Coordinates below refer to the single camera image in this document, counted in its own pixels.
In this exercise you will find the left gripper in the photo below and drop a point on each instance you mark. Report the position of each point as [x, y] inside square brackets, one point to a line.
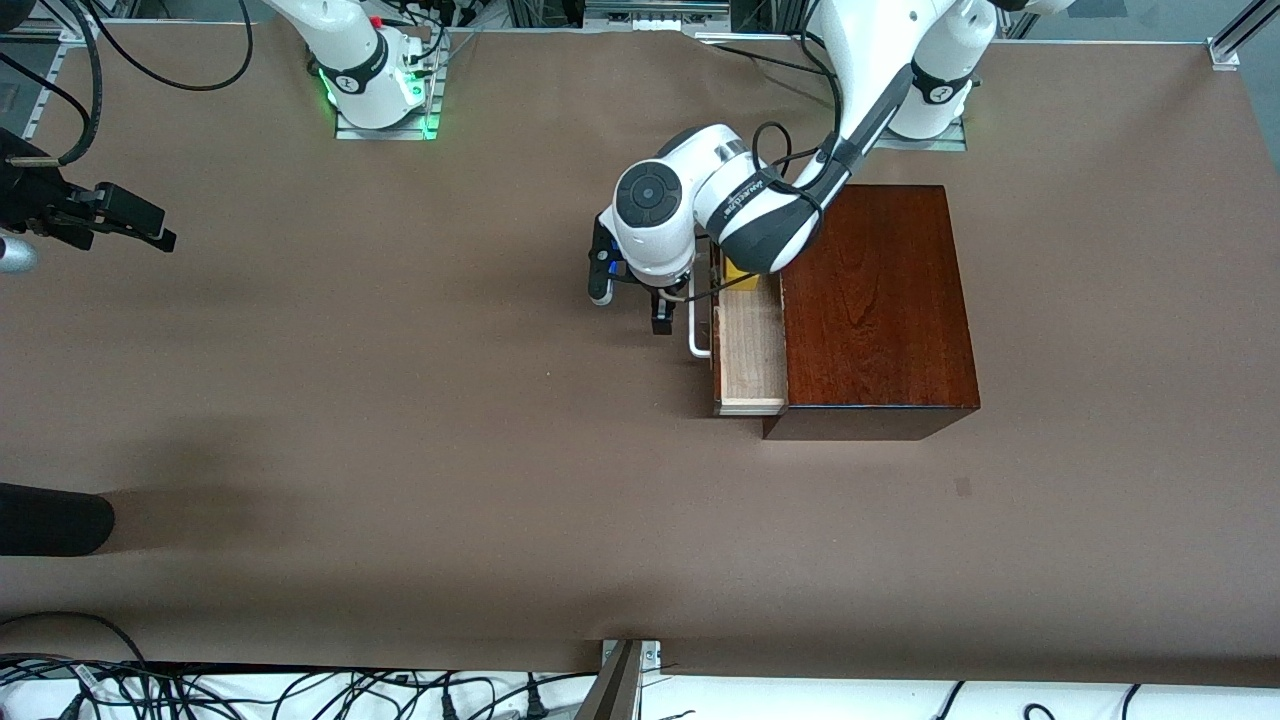
[661, 304]

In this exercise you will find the grey device box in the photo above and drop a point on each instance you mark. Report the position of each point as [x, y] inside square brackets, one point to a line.
[655, 14]

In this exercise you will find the dark wooden drawer box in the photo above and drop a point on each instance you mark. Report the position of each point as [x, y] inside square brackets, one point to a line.
[880, 320]

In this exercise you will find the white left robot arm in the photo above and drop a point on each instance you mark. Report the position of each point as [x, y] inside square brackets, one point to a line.
[665, 250]

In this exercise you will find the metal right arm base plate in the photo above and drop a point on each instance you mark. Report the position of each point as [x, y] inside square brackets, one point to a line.
[400, 132]

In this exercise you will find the black rounded object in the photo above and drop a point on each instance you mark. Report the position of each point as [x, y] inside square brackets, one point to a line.
[50, 520]

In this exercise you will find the yellow cube block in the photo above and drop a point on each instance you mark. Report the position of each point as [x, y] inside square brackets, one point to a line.
[740, 280]

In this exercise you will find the brown table cover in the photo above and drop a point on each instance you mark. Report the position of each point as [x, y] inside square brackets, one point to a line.
[500, 450]

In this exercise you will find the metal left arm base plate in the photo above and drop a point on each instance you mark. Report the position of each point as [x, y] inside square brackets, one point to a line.
[930, 145]

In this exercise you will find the aluminium frame rail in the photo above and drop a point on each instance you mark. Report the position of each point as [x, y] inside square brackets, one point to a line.
[50, 80]
[1235, 40]

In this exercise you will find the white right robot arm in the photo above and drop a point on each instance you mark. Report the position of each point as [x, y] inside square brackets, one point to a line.
[370, 100]

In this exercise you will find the black equipment box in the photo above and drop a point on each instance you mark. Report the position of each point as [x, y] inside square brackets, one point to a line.
[768, 15]

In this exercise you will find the silver metal bracket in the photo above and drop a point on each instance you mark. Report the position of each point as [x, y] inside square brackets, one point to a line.
[650, 652]

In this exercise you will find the dark grey metal bar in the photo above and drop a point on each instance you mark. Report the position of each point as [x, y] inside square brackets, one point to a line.
[612, 690]

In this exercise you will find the white lower shelf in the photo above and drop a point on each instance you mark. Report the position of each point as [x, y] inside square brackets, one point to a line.
[800, 702]

